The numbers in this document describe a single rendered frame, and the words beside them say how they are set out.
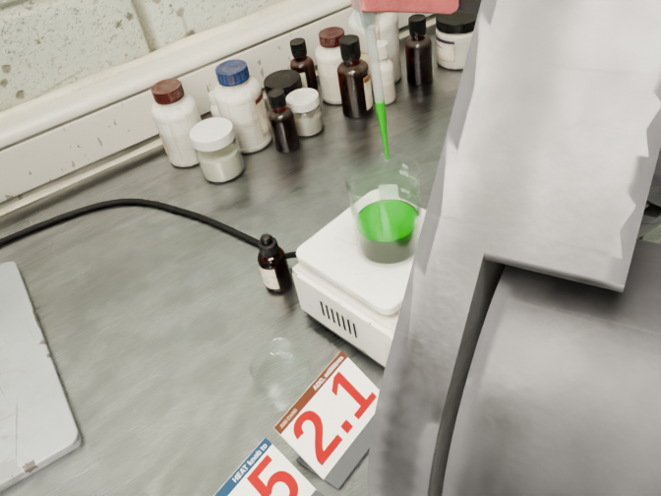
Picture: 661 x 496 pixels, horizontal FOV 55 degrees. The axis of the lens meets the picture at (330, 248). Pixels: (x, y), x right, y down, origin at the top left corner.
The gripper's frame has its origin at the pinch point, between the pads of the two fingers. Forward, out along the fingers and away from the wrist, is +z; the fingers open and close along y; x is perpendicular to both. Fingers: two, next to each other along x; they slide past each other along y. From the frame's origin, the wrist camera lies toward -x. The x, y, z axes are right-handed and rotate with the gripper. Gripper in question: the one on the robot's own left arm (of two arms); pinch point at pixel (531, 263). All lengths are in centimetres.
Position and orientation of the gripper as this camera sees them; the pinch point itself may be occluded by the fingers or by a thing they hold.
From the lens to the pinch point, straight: 52.2
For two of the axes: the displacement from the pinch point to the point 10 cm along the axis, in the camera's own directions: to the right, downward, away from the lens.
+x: 8.2, 5.7, -0.7
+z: -2.1, 4.0, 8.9
